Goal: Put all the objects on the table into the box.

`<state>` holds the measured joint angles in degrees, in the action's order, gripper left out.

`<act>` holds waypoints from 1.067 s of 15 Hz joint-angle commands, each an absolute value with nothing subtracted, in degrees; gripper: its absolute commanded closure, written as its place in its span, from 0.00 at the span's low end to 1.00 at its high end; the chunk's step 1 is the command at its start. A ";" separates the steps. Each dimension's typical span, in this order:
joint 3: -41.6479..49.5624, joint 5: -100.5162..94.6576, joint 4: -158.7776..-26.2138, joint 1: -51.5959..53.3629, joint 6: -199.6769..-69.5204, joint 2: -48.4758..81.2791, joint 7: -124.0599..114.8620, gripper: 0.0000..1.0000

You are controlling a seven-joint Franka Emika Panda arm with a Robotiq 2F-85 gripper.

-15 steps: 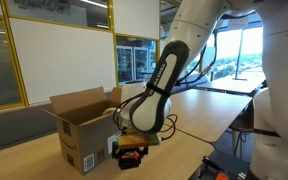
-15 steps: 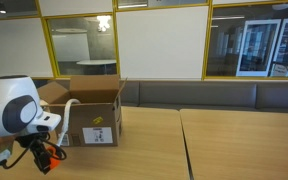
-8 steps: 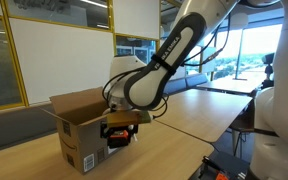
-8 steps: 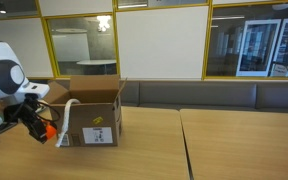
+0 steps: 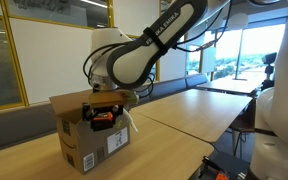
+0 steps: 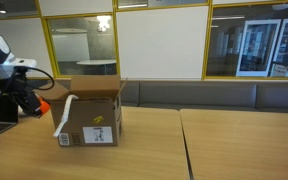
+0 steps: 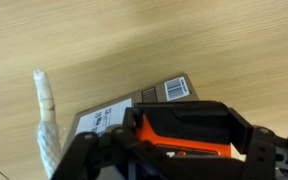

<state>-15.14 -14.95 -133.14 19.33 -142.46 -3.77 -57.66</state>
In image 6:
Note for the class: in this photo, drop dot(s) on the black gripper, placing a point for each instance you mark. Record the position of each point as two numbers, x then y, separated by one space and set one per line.
15 86

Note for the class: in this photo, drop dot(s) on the open cardboard shipping box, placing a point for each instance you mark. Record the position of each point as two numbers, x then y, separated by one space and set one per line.
90 123

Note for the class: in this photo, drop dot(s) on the small ceiling spotlight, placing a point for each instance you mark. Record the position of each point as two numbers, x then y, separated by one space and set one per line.
2 7

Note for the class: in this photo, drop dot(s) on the grey upholstered bench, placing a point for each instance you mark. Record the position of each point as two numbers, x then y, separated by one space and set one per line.
197 95

